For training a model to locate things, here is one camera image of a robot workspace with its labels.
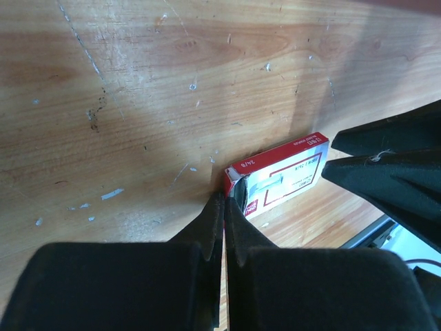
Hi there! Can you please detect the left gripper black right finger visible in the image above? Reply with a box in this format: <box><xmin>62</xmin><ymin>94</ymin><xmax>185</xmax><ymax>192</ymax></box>
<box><xmin>225</xmin><ymin>198</ymin><xmax>437</xmax><ymax>330</ymax></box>

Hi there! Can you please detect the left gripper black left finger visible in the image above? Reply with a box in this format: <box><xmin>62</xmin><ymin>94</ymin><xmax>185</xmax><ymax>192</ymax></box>
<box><xmin>1</xmin><ymin>193</ymin><xmax>225</xmax><ymax>330</ymax></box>

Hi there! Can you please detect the red staple box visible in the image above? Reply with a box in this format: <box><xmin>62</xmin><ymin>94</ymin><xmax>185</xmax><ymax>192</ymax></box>
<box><xmin>225</xmin><ymin>132</ymin><xmax>329</xmax><ymax>220</ymax></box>

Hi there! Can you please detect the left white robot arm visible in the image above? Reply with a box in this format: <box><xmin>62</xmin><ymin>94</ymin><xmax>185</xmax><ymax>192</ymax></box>
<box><xmin>1</xmin><ymin>102</ymin><xmax>440</xmax><ymax>330</ymax></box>

